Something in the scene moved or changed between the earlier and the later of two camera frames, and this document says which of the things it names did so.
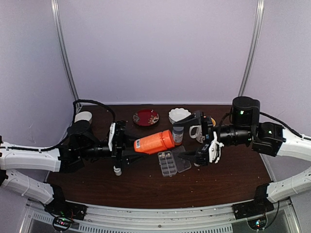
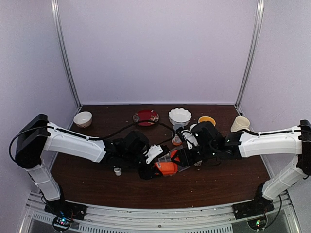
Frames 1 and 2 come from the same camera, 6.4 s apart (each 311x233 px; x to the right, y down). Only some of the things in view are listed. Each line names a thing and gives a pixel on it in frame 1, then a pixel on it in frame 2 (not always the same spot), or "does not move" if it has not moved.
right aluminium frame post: [257, 34] does not move
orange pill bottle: [155, 143] to [166, 168]
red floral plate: [146, 117] does not move
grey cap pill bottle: [177, 133] does not move
